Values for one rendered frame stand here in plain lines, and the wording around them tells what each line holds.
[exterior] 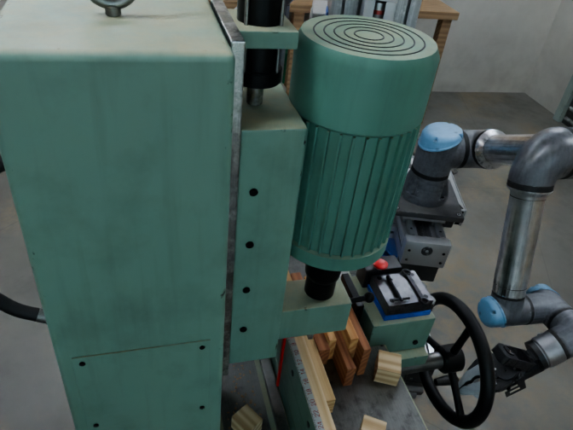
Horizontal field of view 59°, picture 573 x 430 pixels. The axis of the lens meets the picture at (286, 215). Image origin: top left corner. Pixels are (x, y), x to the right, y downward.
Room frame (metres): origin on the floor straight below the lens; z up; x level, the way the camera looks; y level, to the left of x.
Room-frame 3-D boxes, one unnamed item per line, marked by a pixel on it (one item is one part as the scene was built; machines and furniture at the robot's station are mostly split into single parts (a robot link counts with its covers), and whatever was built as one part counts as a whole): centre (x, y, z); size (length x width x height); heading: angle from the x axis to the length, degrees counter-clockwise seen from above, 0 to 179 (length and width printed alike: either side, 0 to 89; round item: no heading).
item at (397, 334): (0.75, -0.23, 0.91); 0.15 x 0.14 x 0.09; 19
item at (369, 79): (0.62, -0.07, 1.35); 0.18 x 0.18 x 0.31
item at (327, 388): (0.77, -0.02, 0.92); 0.57 x 0.02 x 0.04; 19
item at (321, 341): (0.70, -0.07, 0.92); 0.21 x 0.02 x 0.04; 19
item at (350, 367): (0.68, -0.11, 0.92); 0.24 x 0.02 x 0.05; 19
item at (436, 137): (1.37, -0.43, 0.98); 0.13 x 0.12 x 0.14; 105
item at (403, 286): (0.75, -0.23, 0.99); 0.13 x 0.11 x 0.06; 19
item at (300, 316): (0.62, -0.05, 1.03); 0.14 x 0.07 x 0.09; 109
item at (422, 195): (1.37, -0.42, 0.87); 0.15 x 0.15 x 0.10
